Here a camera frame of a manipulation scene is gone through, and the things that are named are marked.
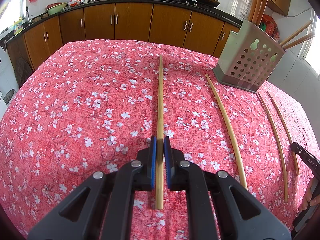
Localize yellow detergent bottle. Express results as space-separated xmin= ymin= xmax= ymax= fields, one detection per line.
xmin=13 ymin=17 xmax=24 ymax=35

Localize perforated beige chopstick holder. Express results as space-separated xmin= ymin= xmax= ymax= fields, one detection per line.
xmin=213 ymin=20 xmax=287 ymax=93

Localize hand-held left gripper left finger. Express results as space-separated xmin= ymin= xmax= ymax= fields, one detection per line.
xmin=27 ymin=135 xmax=158 ymax=240

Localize green basin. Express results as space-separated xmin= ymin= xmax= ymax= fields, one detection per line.
xmin=46 ymin=2 xmax=68 ymax=15

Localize black gas stove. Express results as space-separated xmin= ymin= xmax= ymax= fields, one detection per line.
xmin=162 ymin=0 xmax=215 ymax=8

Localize person's right hand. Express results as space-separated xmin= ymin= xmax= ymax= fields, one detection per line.
xmin=299 ymin=177 xmax=320 ymax=212

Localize black kitchen countertop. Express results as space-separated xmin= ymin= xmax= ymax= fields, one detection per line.
xmin=0 ymin=0 xmax=244 ymax=43

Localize large white-framed window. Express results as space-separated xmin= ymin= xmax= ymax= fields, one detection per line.
xmin=300 ymin=5 xmax=320 ymax=75

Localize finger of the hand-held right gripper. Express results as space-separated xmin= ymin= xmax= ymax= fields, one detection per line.
xmin=291 ymin=142 xmax=320 ymax=179

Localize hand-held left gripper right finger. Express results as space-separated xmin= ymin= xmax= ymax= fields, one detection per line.
xmin=164 ymin=136 xmax=292 ymax=240

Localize dark round board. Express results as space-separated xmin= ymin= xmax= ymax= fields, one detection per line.
xmin=15 ymin=57 xmax=33 ymax=81

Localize red bag of condiments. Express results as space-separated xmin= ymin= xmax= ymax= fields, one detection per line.
xmin=260 ymin=15 xmax=279 ymax=40

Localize small kitchen window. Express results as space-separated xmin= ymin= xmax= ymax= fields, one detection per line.
xmin=0 ymin=0 xmax=28 ymax=34

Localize wooden base cabinets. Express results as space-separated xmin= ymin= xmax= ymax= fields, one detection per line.
xmin=6 ymin=2 xmax=242 ymax=80

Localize red floral tablecloth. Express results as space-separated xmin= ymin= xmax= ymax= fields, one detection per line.
xmin=0 ymin=39 xmax=320 ymax=240

